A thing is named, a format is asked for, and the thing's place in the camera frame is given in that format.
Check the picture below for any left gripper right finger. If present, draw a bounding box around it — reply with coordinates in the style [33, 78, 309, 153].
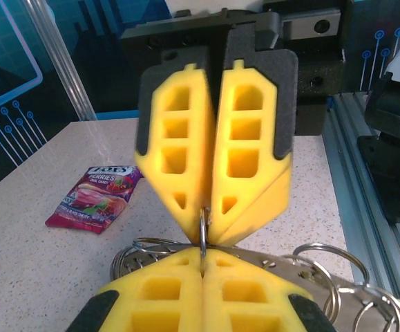
[202, 248, 337, 332]

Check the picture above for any aluminium frame post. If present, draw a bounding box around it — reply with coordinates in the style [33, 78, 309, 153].
[22, 0, 99, 122]

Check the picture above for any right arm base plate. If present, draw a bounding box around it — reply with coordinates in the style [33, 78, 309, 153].
[356, 134, 400, 225]

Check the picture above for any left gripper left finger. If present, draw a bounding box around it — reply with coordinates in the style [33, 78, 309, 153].
[66, 247, 204, 332]

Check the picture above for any small metal split ring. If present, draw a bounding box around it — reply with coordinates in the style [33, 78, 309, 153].
[198, 206, 210, 268]

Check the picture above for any aluminium front rail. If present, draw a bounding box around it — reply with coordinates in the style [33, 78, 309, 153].
[323, 91, 400, 306]

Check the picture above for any purple candy bag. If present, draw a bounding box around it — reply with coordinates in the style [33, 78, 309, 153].
[44, 165, 146, 236]

